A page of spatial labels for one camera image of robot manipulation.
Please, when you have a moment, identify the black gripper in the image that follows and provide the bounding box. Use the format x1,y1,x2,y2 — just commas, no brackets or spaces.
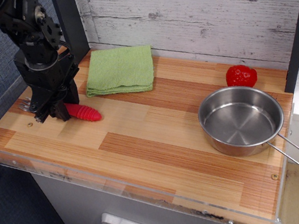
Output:
14,44,79,123

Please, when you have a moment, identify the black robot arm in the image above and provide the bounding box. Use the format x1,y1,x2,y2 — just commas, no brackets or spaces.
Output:
0,0,79,123

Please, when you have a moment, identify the small steel saucepan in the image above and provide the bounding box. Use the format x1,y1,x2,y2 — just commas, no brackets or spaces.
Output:
197,86,299,164

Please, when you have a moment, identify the red handled metal fork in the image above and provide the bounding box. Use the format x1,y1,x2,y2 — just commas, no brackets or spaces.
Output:
19,97,102,122

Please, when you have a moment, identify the dark grey left post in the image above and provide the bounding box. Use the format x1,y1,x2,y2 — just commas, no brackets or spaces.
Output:
52,0,90,64

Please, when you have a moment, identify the green folded cloth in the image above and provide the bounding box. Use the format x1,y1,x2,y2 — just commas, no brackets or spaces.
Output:
86,45,154,98

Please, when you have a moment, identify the red toy strawberry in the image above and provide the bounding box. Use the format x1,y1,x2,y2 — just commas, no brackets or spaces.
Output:
226,65,258,87

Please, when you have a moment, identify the clear acrylic table guard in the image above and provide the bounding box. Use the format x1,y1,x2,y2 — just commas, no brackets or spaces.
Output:
0,0,299,224

